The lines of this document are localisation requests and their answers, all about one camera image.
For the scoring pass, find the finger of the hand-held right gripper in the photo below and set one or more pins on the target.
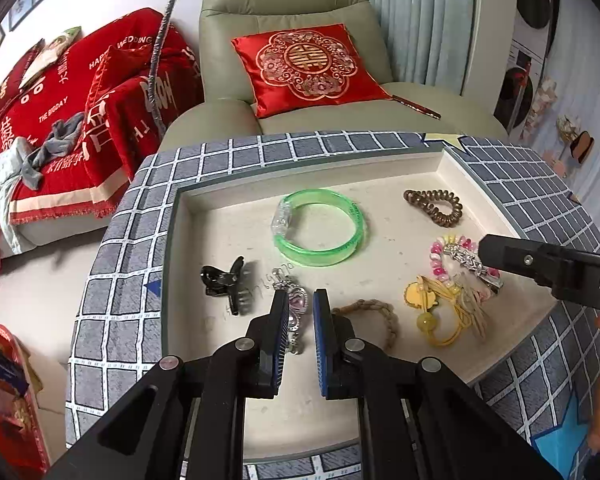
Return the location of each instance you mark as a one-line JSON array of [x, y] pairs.
[[510, 257]]

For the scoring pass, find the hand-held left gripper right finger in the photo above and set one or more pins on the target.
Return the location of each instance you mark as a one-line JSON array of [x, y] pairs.
[[321, 340]]

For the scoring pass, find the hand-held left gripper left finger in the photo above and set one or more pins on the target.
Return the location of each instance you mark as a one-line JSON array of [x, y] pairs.
[[280, 335]]

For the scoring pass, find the silver pink heart brooch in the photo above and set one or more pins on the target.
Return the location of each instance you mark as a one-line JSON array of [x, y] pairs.
[[297, 305]]

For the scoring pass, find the silver rhinestone hair clip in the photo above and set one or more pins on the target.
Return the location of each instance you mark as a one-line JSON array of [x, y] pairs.
[[467, 260]]

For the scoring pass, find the silver and beige hair clip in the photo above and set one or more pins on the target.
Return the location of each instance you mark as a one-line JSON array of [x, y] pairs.
[[475, 317]]

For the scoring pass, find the black hair claw clip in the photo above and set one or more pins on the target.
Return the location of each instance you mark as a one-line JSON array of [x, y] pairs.
[[225, 285]]

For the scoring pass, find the grey jewellery tray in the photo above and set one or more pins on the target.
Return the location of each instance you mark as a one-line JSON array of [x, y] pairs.
[[220, 240]]

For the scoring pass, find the green translucent bangle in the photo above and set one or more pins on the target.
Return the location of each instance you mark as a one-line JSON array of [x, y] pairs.
[[330, 256]]

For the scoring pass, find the small ship ornament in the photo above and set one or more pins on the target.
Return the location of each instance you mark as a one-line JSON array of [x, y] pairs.
[[582, 145]]

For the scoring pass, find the blue star patch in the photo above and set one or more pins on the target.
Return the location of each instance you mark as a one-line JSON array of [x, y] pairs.
[[565, 430]]

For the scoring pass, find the hanging shell ornament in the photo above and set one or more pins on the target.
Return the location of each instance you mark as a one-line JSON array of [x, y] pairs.
[[542, 105]]

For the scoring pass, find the red envelope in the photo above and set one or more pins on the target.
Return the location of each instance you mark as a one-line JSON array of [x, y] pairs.
[[415, 105]]

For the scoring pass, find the beige sofa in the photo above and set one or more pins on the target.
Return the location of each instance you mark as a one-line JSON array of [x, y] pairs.
[[55, 240]]

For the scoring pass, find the red embroidered cushion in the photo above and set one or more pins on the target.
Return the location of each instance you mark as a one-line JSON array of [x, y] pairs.
[[280, 85]]

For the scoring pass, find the pale blue curtain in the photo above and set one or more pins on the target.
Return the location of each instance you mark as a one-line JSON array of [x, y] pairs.
[[420, 20]]

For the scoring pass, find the red printed pillow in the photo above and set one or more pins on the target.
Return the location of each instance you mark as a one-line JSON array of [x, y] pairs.
[[130, 105]]

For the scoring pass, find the red gift bag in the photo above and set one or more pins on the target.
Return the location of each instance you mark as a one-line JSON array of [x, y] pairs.
[[0, 410]]

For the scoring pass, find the grey crumpled cloth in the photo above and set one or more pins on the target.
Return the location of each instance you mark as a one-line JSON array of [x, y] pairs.
[[60, 140]]

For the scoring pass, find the green leather armchair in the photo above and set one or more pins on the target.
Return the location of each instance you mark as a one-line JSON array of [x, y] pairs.
[[280, 0]]

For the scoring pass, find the red printed blanket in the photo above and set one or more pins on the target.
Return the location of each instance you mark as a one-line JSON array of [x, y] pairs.
[[55, 85]]

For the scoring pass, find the white printed pillow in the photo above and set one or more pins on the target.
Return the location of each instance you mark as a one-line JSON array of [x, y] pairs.
[[50, 55]]

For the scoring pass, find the wall poster with black disc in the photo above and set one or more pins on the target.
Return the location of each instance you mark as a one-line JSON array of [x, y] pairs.
[[517, 90]]

